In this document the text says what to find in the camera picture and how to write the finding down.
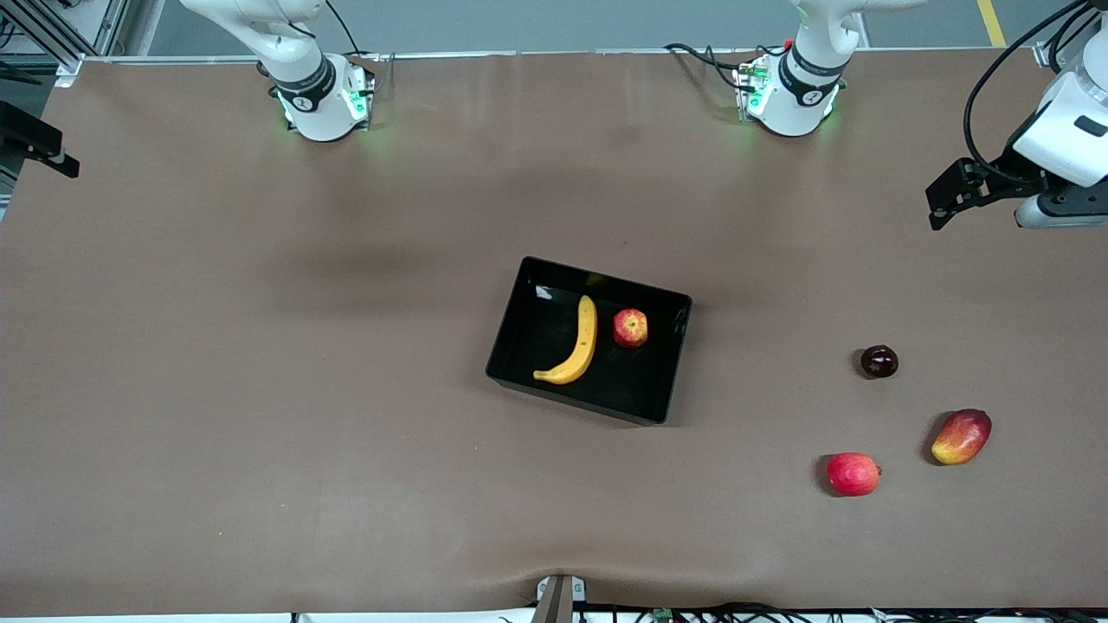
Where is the red yellow apple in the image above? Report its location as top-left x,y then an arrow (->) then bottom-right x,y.
612,308 -> 650,350

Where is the black plastic box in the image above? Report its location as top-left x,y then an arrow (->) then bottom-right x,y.
485,255 -> 693,427

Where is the yellow banana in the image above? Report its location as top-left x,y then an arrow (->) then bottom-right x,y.
532,295 -> 599,386

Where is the dark maroon plum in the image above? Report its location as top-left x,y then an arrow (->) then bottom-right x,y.
860,344 -> 899,380

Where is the red yellow mango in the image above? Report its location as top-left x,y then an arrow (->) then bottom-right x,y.
931,408 -> 993,466

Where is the red round fruit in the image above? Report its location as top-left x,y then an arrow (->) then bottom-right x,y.
826,452 -> 883,498

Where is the brown table mat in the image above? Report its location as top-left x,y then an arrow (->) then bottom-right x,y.
0,48 -> 1108,617

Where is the grey metal pole clamp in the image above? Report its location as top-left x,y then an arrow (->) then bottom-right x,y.
535,574 -> 588,623

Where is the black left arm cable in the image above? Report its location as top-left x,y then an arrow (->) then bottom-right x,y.
965,0 -> 1093,174

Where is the metal table edge rail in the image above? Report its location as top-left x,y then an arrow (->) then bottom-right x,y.
56,48 -> 1053,87

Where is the black base cable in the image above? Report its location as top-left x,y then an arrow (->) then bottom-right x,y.
325,0 -> 364,57
665,42 -> 754,87

